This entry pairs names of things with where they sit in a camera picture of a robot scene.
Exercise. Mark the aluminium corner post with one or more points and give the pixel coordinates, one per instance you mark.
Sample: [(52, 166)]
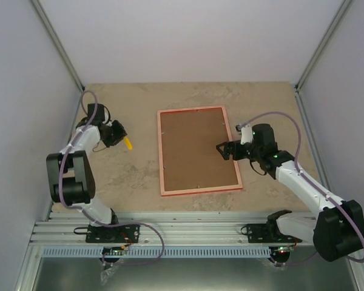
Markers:
[(40, 11), (324, 42)]

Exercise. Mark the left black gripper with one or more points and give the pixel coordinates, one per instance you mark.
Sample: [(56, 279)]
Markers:
[(121, 133)]

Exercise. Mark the grey slotted cable duct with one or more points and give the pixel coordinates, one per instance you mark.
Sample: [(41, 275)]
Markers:
[(148, 252)]

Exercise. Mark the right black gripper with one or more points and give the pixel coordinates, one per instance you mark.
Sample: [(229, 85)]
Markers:
[(229, 145)]

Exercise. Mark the brown frame backing board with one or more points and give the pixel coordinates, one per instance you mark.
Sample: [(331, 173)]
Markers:
[(197, 150)]

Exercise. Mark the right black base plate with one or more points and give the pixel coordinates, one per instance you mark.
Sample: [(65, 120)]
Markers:
[(259, 233)]

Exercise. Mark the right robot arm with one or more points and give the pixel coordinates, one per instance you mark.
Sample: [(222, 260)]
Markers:
[(337, 227)]

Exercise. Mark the red wooden picture frame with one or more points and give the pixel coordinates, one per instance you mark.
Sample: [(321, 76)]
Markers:
[(197, 151)]

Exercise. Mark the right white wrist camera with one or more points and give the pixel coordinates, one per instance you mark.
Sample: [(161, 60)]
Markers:
[(245, 130)]

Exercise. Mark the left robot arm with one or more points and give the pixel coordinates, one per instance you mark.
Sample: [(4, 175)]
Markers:
[(71, 181)]

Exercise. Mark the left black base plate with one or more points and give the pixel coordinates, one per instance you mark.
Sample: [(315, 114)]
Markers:
[(125, 234)]

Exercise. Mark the aluminium rail base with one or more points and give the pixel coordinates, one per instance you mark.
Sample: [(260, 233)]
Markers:
[(178, 229)]

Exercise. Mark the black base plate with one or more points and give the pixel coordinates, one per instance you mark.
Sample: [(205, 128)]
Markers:
[(259, 233), (125, 234)]

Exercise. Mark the right aluminium corner post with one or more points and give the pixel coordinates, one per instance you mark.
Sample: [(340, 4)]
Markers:
[(324, 42)]

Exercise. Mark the yellow handled screwdriver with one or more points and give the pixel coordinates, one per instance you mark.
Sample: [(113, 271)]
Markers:
[(128, 143)]

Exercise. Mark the left aluminium corner post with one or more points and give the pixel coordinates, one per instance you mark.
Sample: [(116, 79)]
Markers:
[(40, 11)]

